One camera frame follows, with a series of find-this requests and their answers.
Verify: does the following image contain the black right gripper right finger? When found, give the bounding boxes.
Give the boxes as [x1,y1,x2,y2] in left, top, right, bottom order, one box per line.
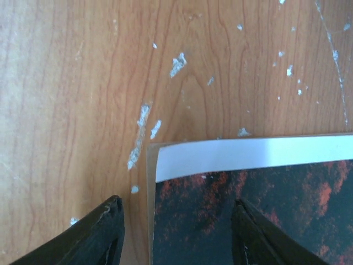
[231,199,327,264]

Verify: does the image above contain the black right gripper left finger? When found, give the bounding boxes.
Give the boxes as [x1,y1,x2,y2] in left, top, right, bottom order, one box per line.
[12,195,125,264]

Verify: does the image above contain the brown frame backing board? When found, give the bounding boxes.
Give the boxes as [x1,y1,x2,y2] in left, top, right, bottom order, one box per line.
[145,132,353,265]

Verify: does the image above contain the autumn forest photo print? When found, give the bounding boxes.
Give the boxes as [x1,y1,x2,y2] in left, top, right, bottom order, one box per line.
[153,136,353,265]

